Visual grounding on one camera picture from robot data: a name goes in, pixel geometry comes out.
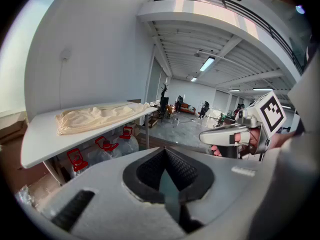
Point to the long ceiling light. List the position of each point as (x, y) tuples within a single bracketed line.
[(262, 89), (207, 63), (234, 90), (193, 79)]

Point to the clear plastic wrapped packages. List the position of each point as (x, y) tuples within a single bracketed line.
[(23, 196)]

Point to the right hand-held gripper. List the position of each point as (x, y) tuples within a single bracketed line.
[(272, 114)]

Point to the black balcony railing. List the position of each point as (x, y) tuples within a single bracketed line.
[(225, 2)]

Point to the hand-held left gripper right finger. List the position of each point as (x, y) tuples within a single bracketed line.
[(225, 196)]

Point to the yellow cloth trousers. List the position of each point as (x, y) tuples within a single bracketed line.
[(100, 119)]

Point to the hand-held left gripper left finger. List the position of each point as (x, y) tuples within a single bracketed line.
[(105, 204)]

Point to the flat brown cardboard sheet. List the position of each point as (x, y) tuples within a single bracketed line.
[(42, 184)]

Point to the person's right forearm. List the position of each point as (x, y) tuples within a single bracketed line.
[(280, 141)]

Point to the orange sofa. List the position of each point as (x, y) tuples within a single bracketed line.
[(186, 107)]

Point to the black tree-shaped stand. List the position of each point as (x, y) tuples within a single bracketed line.
[(164, 101)]

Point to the round white wall fixture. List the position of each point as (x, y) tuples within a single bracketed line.
[(65, 54)]

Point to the large taped cardboard box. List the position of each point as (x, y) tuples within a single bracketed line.
[(10, 129)]

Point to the person's right hand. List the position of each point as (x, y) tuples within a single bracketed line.
[(255, 139)]

